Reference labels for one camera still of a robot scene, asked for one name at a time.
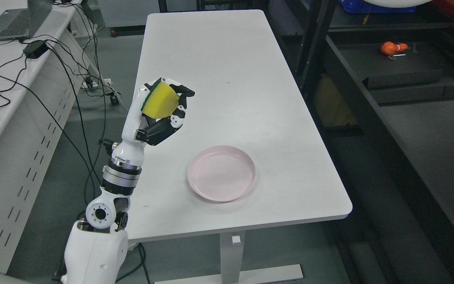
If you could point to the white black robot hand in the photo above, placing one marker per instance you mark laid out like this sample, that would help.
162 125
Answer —
140 128

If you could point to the green yellow sponge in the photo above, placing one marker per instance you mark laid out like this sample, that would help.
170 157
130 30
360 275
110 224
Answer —
160 100

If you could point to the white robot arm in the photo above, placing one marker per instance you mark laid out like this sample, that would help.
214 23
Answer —
98 244

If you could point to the orange toy on shelf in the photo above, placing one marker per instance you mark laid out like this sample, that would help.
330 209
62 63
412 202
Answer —
389 48

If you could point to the white power strip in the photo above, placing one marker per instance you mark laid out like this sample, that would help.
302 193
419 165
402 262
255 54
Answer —
90 84

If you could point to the white table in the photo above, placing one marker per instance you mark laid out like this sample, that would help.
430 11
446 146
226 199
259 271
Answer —
245 97

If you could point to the pink plate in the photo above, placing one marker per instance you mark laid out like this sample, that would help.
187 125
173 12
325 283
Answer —
221 173

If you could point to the white side desk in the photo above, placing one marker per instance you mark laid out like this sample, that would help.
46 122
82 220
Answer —
36 97

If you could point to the black power adapter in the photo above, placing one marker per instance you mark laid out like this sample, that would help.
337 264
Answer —
35 49

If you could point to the grey laptop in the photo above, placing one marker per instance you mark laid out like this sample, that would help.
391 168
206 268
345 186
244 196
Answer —
23 23

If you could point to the blue crate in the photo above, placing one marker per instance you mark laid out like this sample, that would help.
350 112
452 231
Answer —
363 7

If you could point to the black metal rack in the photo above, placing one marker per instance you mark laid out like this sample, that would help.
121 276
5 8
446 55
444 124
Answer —
388 122

